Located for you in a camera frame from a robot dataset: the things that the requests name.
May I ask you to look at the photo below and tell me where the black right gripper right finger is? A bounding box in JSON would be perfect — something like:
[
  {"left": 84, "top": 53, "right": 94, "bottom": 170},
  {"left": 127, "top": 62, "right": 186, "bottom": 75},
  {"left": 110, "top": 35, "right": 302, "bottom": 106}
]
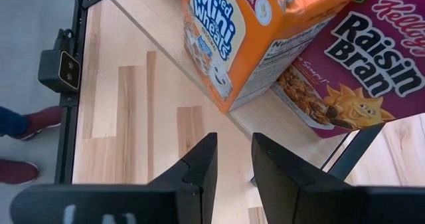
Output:
[{"left": 251, "top": 132, "right": 425, "bottom": 224}]

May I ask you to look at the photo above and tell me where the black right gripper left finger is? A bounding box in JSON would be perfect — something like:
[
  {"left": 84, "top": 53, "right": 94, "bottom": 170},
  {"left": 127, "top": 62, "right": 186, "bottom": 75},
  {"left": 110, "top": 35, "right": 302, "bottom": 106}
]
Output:
[{"left": 9, "top": 132, "right": 218, "bottom": 224}]

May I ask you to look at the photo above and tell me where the purple Raisin Bran cereal box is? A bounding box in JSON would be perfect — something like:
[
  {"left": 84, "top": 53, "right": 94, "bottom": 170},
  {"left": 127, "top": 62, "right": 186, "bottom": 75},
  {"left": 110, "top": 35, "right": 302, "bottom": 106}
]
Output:
[{"left": 270, "top": 0, "right": 425, "bottom": 139}]

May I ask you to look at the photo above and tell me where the orange Mini Wheats cereal box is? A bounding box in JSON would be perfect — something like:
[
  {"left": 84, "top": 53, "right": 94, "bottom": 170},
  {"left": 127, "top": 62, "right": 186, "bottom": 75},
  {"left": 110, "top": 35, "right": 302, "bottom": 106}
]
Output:
[{"left": 181, "top": 0, "right": 363, "bottom": 114}]

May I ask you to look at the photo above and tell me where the person's left foot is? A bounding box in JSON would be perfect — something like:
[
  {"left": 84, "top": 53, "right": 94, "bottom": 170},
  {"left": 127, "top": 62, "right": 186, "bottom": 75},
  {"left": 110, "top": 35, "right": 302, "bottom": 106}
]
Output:
[{"left": 13, "top": 106, "right": 64, "bottom": 142}]

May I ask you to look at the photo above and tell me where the person's left leg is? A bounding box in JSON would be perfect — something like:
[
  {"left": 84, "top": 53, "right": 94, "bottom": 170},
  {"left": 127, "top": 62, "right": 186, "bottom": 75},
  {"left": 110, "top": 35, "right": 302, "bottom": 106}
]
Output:
[{"left": 0, "top": 106, "right": 29, "bottom": 138}]

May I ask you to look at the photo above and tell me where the black aluminium table frame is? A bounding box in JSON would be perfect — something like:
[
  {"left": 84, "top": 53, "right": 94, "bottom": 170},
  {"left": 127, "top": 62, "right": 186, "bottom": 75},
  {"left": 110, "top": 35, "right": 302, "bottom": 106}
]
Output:
[{"left": 54, "top": 0, "right": 107, "bottom": 185}]

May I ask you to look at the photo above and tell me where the black table-level camera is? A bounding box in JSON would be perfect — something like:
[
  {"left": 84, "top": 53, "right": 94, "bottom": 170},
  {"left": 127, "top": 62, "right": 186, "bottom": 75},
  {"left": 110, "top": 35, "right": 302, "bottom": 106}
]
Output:
[{"left": 38, "top": 29, "right": 82, "bottom": 94}]

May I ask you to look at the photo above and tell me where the wooden shelf with black frame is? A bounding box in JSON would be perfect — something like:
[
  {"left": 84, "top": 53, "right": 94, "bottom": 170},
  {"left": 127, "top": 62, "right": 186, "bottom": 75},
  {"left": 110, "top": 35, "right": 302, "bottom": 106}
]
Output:
[{"left": 96, "top": 0, "right": 386, "bottom": 185}]

